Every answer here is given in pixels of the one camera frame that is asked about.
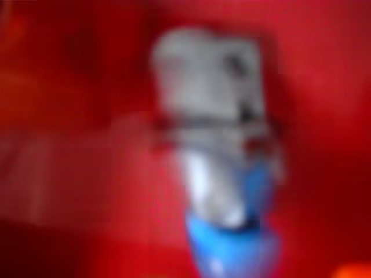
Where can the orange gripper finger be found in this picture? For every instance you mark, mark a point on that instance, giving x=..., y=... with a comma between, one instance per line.
x=355, y=272

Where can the grey and blue toy figure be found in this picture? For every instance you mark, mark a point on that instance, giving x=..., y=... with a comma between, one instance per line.
x=208, y=87

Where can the red container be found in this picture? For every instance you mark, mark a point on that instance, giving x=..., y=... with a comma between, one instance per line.
x=72, y=72

